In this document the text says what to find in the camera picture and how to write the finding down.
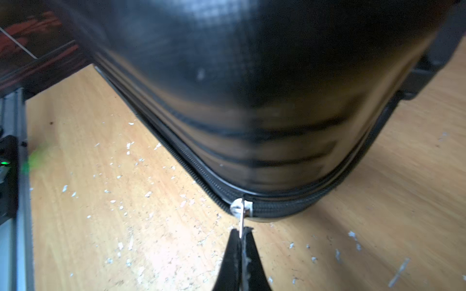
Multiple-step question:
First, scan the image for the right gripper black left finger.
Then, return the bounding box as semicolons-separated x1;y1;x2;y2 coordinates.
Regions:
212;229;241;291

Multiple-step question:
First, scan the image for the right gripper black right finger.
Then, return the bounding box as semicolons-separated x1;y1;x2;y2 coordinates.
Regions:
241;227;272;291

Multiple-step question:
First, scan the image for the silver zipper pull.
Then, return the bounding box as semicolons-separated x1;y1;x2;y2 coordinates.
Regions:
230;198;254;238

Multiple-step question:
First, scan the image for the black hard-shell suitcase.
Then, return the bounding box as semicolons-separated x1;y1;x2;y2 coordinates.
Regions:
48;1;466;219

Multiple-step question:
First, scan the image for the aluminium front rail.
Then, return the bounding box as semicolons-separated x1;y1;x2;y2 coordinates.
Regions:
1;88;35;291

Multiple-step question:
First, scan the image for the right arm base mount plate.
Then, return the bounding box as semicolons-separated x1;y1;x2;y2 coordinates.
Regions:
0;135;19;224

